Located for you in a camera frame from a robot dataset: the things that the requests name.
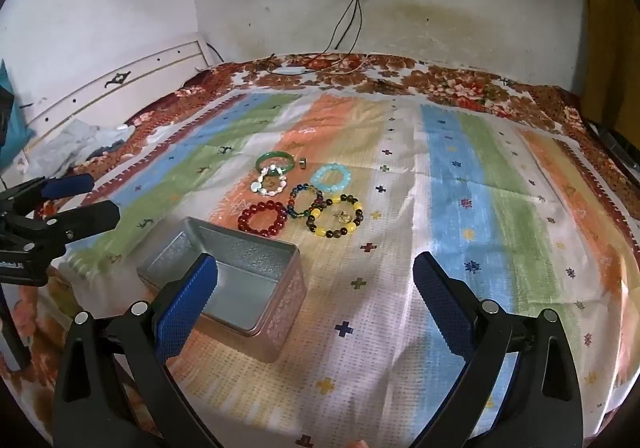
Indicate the pile of grey clothes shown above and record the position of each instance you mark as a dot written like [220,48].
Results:
[75,143]

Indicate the dark bed frame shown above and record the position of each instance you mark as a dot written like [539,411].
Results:
[620,141]

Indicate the dark pole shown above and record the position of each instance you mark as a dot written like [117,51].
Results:
[12,328]

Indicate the striped patterned cloth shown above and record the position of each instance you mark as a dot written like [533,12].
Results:
[450,178]

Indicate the green jade bangle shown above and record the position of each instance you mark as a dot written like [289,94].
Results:
[275,155]

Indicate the teal bag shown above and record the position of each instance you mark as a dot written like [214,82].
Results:
[12,128]

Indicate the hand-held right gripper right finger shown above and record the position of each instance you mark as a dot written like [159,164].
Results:
[445,309]

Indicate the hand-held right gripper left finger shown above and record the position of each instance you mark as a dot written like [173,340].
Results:
[187,309]

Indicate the yellow curtain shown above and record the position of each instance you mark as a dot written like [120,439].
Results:
[610,28]

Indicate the floral bedsheet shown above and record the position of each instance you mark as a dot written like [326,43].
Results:
[450,83]

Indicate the white wooden headboard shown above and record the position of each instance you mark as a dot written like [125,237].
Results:
[125,63]

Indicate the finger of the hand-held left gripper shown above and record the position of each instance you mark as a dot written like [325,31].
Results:
[85,219]
[67,185]

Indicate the silver metal tin box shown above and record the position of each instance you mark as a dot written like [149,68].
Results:
[280,313]

